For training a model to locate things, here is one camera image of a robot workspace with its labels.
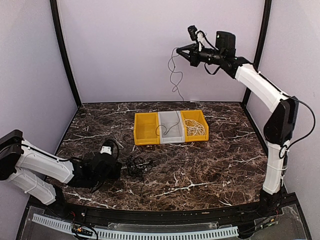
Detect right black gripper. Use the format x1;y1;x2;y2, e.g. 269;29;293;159
177;41;225;67

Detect black cable tangle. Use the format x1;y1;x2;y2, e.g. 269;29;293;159
122;134;157;198

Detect yellow bin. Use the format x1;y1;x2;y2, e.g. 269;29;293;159
180;109;209;142
133;112;160;146

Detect white translucent bin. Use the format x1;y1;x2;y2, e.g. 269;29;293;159
156;110;185;144

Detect yellow bin front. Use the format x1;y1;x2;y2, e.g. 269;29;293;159
180;109;209;142

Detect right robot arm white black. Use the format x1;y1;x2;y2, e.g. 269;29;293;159
176;25;316;196

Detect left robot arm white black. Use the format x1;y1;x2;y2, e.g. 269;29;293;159
0;129;122;218

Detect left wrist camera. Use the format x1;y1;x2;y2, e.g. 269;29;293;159
99;139;120;161

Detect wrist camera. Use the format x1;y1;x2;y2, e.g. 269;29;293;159
187;25;206;51
99;139;120;161

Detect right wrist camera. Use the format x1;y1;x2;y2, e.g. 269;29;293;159
187;25;206;51

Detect white slotted cable duct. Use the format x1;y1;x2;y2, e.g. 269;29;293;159
31;214;239;240

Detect small circuit board wires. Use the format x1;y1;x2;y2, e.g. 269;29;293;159
71;219;101;240

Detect right black frame post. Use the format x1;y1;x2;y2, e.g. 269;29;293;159
241;0;273;105

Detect black frame post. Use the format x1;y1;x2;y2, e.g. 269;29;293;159
49;0;82;108
241;0;273;105

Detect left black frame post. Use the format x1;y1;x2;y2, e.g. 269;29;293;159
49;0;82;108

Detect black front rail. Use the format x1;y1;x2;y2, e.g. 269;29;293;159
45;200;283;226

